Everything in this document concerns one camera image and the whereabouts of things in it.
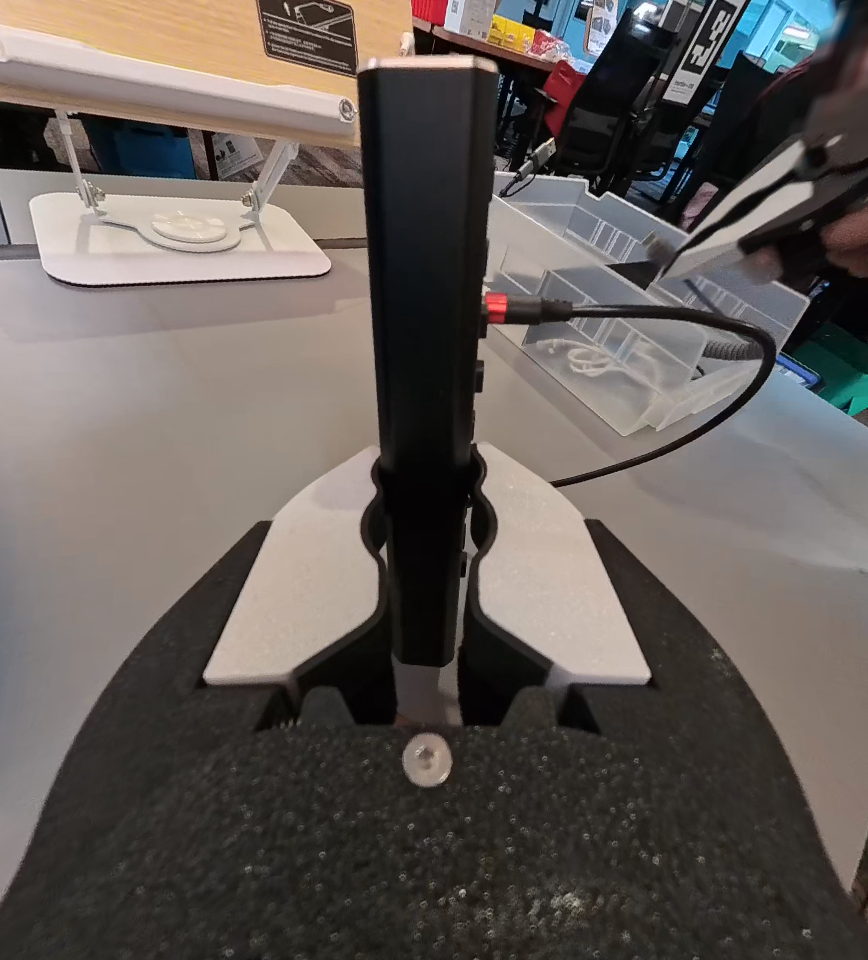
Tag clear plastic bin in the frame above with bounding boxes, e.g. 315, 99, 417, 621
490, 171, 811, 438

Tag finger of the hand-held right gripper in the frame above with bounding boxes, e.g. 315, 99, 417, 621
659, 141, 819, 285

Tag black USB hub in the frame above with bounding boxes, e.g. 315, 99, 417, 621
356, 56, 500, 669

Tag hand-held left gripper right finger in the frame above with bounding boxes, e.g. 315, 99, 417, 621
464, 441, 652, 687

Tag white USB cable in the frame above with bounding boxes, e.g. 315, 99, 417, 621
550, 337, 615, 380

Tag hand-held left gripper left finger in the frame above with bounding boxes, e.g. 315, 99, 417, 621
201, 444, 393, 688

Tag black office chair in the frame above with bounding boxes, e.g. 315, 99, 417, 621
554, 7, 705, 200

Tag black bin divider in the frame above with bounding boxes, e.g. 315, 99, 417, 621
606, 258, 675, 290

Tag black red-tipped USB cable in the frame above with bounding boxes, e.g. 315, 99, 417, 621
481, 292, 778, 489

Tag printed tag sign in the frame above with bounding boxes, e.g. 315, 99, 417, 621
662, 0, 751, 106

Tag grey hub cable with plug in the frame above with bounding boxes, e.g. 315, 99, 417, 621
497, 136, 558, 200

